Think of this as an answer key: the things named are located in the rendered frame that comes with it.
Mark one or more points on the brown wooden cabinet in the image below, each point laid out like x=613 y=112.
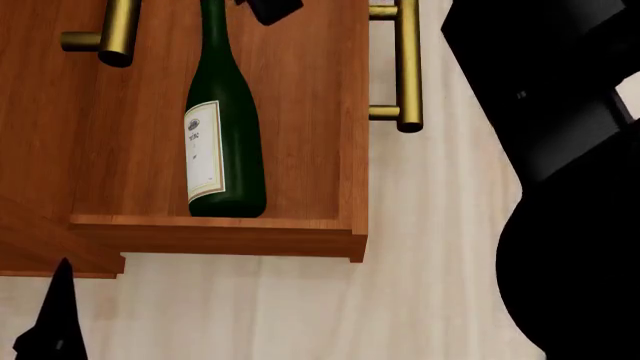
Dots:
x=35 y=131

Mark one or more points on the green glass wine bottle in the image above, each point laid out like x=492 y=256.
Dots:
x=227 y=150

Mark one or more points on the brown wooden open drawer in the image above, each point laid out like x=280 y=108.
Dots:
x=300 y=131

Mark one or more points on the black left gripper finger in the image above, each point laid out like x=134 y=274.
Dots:
x=62 y=296

